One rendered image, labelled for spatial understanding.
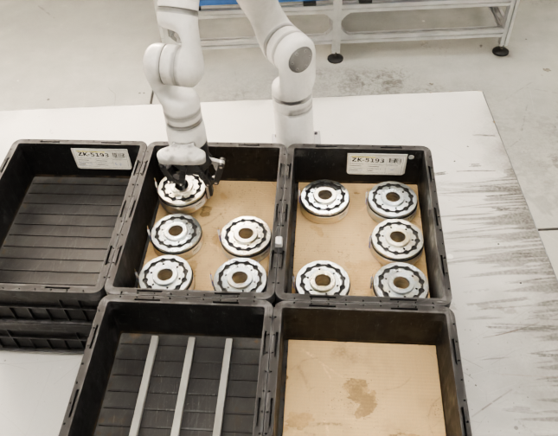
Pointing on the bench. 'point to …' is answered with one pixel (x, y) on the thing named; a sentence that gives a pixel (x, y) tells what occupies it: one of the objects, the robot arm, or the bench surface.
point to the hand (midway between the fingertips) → (196, 189)
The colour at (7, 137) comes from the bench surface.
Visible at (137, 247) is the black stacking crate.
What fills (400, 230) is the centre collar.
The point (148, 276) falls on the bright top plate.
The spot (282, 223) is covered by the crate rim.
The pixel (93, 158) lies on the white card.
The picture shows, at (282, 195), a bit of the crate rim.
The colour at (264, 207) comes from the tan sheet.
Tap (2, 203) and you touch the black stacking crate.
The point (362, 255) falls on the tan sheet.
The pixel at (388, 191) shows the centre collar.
